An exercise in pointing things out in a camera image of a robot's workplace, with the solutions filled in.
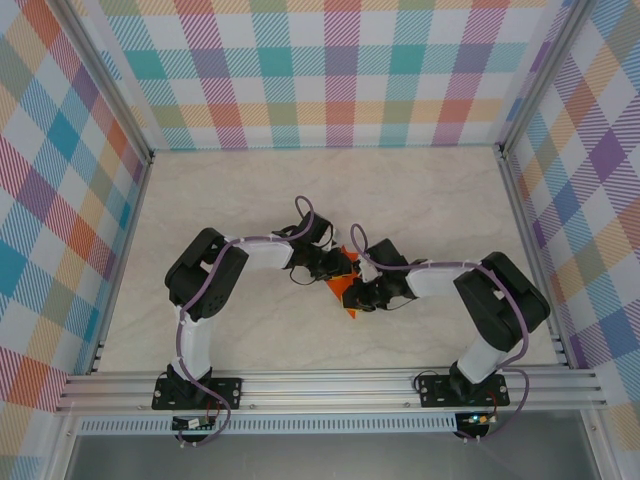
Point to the grey metal panel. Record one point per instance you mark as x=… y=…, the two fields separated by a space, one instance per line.
x=325 y=460

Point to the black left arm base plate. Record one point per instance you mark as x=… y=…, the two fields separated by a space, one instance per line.
x=227 y=392

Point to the round controller board with LED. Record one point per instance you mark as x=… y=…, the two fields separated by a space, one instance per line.
x=477 y=420

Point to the small black controller board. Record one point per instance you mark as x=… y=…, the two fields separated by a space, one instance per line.
x=192 y=424

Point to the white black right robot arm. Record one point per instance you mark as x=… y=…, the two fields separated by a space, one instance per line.
x=500 y=305

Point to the long aluminium mounting rail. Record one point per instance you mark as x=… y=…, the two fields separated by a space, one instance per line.
x=325 y=390

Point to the aluminium frame leg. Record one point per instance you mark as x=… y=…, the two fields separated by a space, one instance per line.
x=62 y=450
x=597 y=450

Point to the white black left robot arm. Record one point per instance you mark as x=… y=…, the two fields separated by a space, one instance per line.
x=200 y=280

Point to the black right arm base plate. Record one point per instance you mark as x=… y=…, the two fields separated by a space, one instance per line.
x=432 y=392

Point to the aluminium corner post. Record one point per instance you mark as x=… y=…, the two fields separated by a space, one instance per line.
x=111 y=85
x=540 y=75

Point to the orange paper sheet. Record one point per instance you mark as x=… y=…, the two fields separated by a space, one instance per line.
x=340 y=289

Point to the aluminium side rail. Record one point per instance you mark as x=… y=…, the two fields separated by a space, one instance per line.
x=528 y=240
x=120 y=265

